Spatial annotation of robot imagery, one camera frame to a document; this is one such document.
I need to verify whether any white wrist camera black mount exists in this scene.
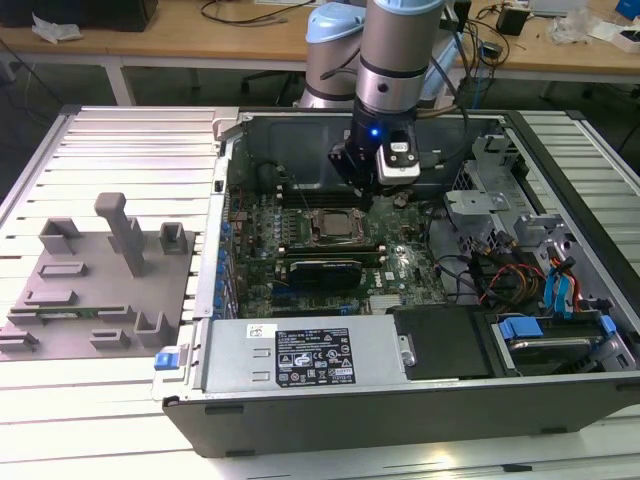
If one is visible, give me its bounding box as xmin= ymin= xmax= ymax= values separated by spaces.
xmin=375 ymin=128 xmax=422 ymax=185

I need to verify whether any white box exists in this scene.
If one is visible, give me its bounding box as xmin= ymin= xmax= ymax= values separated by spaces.
xmin=587 ymin=19 xmax=640 ymax=54

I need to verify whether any thin metal locking lever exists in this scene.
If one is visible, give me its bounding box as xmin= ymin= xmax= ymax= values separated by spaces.
xmin=293 ymin=178 xmax=316 ymax=219

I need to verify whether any crumpled white paper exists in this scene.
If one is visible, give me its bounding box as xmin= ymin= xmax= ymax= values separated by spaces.
xmin=30 ymin=12 xmax=84 ymax=42

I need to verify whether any large black box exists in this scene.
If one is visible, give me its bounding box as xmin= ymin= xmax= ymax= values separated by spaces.
xmin=0 ymin=0 xmax=160 ymax=32

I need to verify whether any green RAM stick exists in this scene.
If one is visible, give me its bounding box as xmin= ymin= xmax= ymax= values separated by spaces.
xmin=34 ymin=304 xmax=129 ymax=319

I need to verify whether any open black grey PC case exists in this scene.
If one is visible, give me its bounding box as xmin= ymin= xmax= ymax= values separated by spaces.
xmin=160 ymin=106 xmax=640 ymax=459

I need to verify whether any metal socket cover frame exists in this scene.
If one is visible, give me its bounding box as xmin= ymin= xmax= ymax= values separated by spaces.
xmin=312 ymin=207 xmax=367 ymax=246

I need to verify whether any grey power supply with label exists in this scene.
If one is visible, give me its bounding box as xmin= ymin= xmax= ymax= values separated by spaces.
xmin=192 ymin=315 xmax=409 ymax=397

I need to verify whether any small black box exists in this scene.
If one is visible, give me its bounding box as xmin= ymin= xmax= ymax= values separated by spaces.
xmin=496 ymin=4 xmax=532 ymax=37

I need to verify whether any black plastic shroud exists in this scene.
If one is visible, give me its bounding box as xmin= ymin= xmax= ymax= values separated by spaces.
xmin=388 ymin=304 xmax=496 ymax=382

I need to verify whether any wooden desk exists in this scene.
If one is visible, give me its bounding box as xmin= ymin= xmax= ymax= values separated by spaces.
xmin=449 ymin=0 xmax=640 ymax=101
xmin=0 ymin=0 xmax=311 ymax=107

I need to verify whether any CPU socket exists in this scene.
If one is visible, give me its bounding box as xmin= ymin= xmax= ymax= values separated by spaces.
xmin=307 ymin=204 xmax=371 ymax=249

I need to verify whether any green motherboard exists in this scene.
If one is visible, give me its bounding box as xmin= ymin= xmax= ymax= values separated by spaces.
xmin=223 ymin=187 xmax=451 ymax=320

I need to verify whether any black RAM slot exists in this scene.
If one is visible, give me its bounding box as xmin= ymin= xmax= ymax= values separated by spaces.
xmin=277 ymin=253 xmax=387 ymax=262
xmin=276 ymin=193 xmax=359 ymax=202
xmin=277 ymin=242 xmax=387 ymax=251
xmin=277 ymin=257 xmax=387 ymax=268
xmin=276 ymin=198 xmax=361 ymax=207
xmin=276 ymin=188 xmax=356 ymax=197
xmin=277 ymin=248 xmax=387 ymax=256
xmin=276 ymin=182 xmax=353 ymax=191

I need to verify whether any black graphics card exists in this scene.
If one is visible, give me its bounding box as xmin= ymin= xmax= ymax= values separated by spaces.
xmin=285 ymin=256 xmax=365 ymax=292

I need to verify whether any multicoloured power wire bundle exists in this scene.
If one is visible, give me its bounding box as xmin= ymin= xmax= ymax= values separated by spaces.
xmin=479 ymin=262 xmax=549 ymax=306

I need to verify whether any blue data wire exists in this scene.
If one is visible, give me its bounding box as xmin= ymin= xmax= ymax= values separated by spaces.
xmin=557 ymin=257 xmax=582 ymax=319
xmin=542 ymin=267 xmax=562 ymax=319

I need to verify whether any grey parts rack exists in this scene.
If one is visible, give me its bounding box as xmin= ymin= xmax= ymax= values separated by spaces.
xmin=0 ymin=192 xmax=197 ymax=361

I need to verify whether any silver chipset heatsink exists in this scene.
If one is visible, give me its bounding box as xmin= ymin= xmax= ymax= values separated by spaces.
xmin=368 ymin=293 xmax=402 ymax=315

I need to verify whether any grey metal disk bay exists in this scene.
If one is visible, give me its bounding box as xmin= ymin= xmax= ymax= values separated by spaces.
xmin=442 ymin=158 xmax=532 ymax=259

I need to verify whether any grey flat box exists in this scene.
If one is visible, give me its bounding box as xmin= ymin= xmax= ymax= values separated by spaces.
xmin=527 ymin=0 xmax=590 ymax=17

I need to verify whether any clear plastic bag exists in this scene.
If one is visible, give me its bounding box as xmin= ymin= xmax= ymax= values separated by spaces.
xmin=547 ymin=7 xmax=599 ymax=47

